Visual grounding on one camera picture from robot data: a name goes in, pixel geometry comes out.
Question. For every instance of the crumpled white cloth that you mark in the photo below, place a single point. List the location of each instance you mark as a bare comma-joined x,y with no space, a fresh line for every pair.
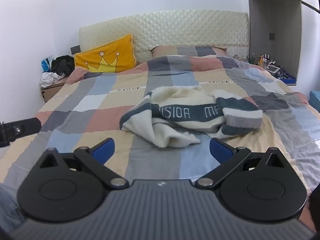
50,77

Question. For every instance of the checked pillow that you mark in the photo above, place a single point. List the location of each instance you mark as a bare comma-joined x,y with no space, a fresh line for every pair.
185,50

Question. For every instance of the black garment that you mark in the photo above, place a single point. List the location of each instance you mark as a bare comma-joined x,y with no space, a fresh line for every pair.
62,63

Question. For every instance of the cardboard box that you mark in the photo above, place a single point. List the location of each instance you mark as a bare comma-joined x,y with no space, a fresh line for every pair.
50,91

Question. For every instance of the grey wardrobe with niche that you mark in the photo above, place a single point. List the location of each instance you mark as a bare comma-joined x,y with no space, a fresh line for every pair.
275,17

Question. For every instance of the cream quilted headboard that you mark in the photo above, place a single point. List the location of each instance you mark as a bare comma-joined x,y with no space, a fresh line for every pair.
187,27

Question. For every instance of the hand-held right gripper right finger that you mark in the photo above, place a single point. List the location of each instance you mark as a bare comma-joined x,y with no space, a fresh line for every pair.
220,151

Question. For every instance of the blue box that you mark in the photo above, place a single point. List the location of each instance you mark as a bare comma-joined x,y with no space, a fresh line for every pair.
315,97

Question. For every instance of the row of small cosmetic bottles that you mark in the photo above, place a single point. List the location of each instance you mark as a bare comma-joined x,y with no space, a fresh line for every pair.
261,60

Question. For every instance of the grey wall socket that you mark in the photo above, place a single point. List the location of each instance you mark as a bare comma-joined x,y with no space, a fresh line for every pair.
75,49

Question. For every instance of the small white screen device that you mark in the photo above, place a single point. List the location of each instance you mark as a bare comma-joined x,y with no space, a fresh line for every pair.
273,68

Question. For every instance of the blue tray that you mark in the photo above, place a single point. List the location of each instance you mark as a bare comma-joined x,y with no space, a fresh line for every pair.
290,80

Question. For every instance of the checked patchwork quilt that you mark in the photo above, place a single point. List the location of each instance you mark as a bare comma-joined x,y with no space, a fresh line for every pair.
100,120

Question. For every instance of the person's blue jeans leg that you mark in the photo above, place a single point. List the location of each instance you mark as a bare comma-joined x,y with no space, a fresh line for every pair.
10,205

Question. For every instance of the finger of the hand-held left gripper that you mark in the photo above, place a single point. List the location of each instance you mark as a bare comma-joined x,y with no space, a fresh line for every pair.
25,126

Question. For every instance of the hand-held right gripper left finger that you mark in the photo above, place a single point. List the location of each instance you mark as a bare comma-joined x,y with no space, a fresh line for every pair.
105,148

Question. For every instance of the cream striped fuzzy sweater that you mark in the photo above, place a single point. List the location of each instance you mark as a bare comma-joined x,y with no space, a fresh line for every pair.
175,100

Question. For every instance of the grey niche switch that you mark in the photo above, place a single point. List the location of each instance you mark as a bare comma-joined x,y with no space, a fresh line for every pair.
271,36

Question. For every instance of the yellow crown pillow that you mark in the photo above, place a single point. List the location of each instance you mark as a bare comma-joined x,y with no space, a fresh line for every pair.
105,57

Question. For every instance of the blue plastic packet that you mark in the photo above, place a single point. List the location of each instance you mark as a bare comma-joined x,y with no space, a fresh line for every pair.
46,63

